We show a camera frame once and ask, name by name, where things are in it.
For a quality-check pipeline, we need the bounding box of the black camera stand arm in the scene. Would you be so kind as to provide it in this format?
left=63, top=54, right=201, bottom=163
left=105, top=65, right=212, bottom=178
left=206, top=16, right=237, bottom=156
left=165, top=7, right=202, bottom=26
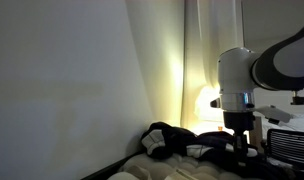
left=290, top=89, right=304, bottom=106

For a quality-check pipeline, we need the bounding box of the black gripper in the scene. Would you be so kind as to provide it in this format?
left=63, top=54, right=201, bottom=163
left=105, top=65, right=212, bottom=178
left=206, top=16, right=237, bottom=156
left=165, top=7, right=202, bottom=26
left=222, top=111, right=256, bottom=167

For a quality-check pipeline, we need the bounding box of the white bedside table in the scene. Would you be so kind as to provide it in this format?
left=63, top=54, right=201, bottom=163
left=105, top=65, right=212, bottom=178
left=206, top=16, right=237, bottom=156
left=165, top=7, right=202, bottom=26
left=191, top=120, right=238, bottom=136

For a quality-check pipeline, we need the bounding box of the lamp with wooden base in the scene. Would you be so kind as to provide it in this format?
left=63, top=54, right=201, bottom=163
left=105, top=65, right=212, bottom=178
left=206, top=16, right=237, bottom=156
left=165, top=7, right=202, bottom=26
left=194, top=84, right=226, bottom=132

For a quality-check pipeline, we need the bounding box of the wooden post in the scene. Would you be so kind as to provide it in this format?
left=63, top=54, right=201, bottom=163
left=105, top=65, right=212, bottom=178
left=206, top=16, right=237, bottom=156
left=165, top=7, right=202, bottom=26
left=248, top=116, right=264, bottom=149

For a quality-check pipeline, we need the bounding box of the white tufted mattress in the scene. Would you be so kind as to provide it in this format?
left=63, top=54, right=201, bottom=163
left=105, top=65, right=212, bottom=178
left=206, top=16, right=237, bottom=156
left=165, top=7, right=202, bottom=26
left=108, top=151, right=270, bottom=180

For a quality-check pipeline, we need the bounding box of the black cloth with white patches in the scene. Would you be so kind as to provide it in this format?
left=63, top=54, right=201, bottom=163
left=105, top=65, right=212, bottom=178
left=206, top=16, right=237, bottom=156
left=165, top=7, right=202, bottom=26
left=140, top=121, right=293, bottom=180

